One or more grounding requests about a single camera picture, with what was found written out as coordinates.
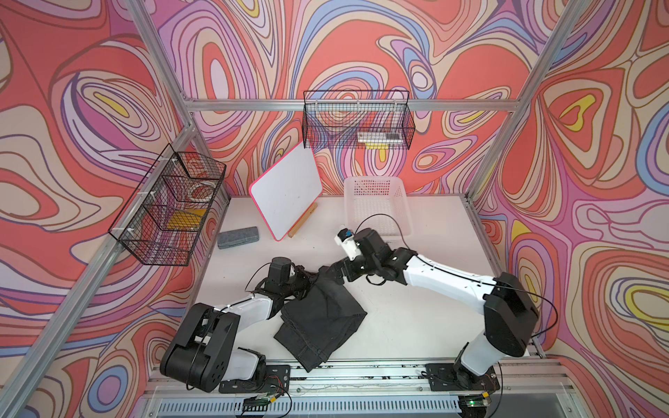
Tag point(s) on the black long pants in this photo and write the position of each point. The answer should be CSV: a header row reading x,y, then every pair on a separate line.
x,y
314,327

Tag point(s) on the silver box in basket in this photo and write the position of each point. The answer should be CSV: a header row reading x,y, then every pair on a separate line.
x,y
380,138

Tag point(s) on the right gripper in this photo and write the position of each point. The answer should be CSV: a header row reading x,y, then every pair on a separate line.
x,y
348,266

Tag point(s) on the yellow item in basket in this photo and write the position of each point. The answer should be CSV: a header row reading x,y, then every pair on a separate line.
x,y
185,220

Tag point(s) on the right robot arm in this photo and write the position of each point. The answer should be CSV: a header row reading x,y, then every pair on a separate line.
x,y
421,309

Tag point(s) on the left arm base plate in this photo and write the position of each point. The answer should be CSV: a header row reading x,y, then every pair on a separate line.
x,y
271,379

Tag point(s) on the aluminium front rail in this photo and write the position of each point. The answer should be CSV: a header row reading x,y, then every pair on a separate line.
x,y
528,375

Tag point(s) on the green circuit board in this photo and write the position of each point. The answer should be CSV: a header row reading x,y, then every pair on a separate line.
x,y
257,403

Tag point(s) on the black wire basket left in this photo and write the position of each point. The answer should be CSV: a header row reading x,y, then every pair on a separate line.
x,y
177,180

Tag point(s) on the wooden whiteboard stand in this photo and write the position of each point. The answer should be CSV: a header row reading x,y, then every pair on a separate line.
x,y
302,220

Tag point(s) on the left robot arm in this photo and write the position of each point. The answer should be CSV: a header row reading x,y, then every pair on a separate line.
x,y
203,354

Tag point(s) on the grey eraser block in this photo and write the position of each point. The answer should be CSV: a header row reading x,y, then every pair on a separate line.
x,y
238,237

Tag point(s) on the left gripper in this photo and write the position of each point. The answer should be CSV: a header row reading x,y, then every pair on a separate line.
x,y
307,281

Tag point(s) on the black wire basket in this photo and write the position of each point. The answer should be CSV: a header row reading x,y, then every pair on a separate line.
x,y
177,180
332,118

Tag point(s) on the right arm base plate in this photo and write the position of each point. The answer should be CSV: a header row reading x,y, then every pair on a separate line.
x,y
449,376

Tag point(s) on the pink framed whiteboard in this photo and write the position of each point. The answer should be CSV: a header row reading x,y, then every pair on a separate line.
x,y
287,190

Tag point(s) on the white plastic basket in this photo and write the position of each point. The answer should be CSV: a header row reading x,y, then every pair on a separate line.
x,y
378,202

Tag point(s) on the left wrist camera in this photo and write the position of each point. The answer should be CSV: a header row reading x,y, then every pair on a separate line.
x,y
279,272

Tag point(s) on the black wire basket back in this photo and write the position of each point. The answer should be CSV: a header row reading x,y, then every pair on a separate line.
x,y
332,118

